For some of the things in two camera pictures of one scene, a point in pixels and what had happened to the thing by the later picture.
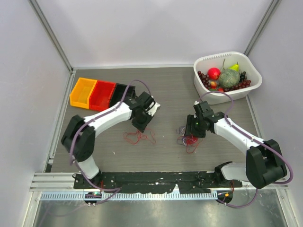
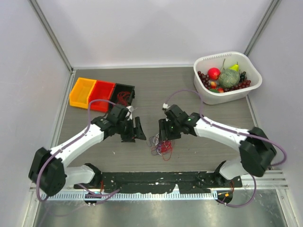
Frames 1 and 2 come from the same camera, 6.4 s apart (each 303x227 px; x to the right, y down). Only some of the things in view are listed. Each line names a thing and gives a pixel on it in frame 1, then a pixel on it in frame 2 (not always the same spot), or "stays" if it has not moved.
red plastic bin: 99,98 stays
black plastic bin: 118,92 stays
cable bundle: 191,142 → 163,148
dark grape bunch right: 243,84 stays
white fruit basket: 245,63 stays
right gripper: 190,129 → 163,125
